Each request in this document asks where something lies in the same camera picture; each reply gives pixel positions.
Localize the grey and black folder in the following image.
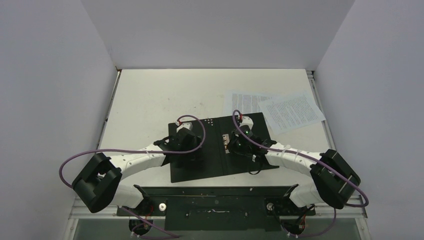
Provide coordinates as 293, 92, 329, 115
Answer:
170, 116, 275, 183

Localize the printed paper sheet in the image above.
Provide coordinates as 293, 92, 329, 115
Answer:
258, 91, 326, 135
222, 90, 278, 116

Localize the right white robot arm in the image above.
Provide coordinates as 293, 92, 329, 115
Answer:
226, 129, 361, 215

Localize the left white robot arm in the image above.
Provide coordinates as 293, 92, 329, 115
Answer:
71, 127, 204, 216

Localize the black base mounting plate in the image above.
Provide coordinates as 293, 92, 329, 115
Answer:
131, 186, 316, 231

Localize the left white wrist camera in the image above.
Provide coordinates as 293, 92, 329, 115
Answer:
176, 122, 193, 133

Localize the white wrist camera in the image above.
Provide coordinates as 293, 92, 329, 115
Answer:
239, 116, 254, 130
176, 122, 193, 133

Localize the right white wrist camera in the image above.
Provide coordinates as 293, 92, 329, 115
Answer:
239, 116, 254, 130

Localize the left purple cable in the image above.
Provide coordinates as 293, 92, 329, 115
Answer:
58, 114, 207, 190

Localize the purple cable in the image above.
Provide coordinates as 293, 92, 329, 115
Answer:
232, 109, 370, 209
58, 114, 207, 190

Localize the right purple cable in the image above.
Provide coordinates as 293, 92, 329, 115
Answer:
232, 109, 370, 209

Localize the aluminium frame rail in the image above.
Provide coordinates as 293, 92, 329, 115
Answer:
63, 189, 371, 240

